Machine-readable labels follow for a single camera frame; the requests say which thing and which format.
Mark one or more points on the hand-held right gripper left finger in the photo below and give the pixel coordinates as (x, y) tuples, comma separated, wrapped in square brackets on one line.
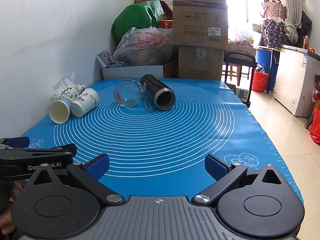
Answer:
[(98, 167)]

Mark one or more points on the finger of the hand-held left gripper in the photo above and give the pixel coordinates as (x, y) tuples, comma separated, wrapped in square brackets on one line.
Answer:
[(15, 142), (63, 149)]

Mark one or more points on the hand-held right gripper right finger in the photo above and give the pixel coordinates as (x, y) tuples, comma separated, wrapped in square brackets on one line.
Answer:
[(215, 166)]

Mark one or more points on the blue-banded paper cup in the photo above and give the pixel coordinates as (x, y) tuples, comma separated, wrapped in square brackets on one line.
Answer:
[(59, 111)]

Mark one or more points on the printed white paper cup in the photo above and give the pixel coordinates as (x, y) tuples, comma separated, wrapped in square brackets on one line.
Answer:
[(85, 102)]

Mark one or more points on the clear glass cup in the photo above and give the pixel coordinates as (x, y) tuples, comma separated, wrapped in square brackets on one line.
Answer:
[(127, 93)]

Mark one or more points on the black thermos cup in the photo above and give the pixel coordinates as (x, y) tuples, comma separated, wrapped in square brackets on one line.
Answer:
[(157, 92)]

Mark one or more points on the person's left hand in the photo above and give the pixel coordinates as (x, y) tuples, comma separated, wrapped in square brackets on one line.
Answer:
[(18, 192)]

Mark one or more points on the printed tissue pack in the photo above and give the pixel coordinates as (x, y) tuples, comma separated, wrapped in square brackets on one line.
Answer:
[(67, 91)]

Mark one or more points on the blue silicone baking mat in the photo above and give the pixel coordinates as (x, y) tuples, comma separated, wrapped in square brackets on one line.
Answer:
[(160, 140)]

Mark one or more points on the red plastic bucket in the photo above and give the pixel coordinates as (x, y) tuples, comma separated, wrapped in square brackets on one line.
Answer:
[(260, 82)]

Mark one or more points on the white flat box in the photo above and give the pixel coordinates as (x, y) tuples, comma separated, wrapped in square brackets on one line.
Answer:
[(132, 73)]

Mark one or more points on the white printed paper bag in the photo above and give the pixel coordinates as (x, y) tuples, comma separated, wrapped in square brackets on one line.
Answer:
[(107, 58)]

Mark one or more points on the small cardboard box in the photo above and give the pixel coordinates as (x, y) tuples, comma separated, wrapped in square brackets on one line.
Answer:
[(200, 63)]

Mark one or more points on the red carton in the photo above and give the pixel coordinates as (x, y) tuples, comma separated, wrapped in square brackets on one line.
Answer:
[(171, 70)]

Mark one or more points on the dark wooden stool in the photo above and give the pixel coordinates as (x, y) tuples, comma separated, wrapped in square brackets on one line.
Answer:
[(241, 56)]

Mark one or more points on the white chest freezer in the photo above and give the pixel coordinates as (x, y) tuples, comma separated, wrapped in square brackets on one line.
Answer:
[(295, 80)]

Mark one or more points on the blue plastic barrel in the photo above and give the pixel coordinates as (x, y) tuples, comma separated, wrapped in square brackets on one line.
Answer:
[(266, 60)]

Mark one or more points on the clear plastic bag red contents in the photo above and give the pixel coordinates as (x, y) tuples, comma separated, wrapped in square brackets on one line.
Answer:
[(145, 46)]

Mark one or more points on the purple floral bag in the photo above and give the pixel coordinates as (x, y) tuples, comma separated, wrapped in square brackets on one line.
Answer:
[(272, 33)]

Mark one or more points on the green woven bag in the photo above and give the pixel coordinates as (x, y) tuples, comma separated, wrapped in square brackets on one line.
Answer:
[(135, 17)]

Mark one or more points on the red gift box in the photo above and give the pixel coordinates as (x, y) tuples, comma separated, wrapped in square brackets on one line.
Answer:
[(166, 24)]

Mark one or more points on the orange bottle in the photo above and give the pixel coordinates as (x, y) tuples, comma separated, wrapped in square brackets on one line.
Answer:
[(306, 42)]

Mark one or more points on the large cardboard box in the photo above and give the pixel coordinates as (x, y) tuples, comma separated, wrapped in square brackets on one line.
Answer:
[(200, 12)]

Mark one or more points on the pink patterned bag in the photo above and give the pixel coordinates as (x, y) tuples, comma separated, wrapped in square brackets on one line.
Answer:
[(272, 8)]

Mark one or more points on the white curtain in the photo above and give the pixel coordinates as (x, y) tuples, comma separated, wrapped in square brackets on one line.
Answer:
[(292, 2)]

